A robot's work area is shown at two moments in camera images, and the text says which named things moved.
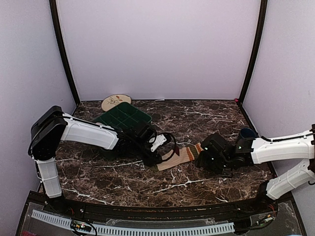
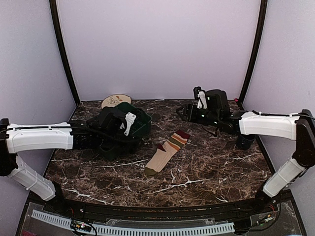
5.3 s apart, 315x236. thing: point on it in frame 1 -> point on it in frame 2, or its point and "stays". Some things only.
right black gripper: (202, 161) -> (191, 114)
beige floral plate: (113, 100) stays
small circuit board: (82, 226) stays
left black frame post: (53, 13) stays
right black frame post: (263, 17) stays
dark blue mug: (247, 135) stays
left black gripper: (152, 161) -> (132, 145)
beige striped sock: (183, 155) -> (166, 152)
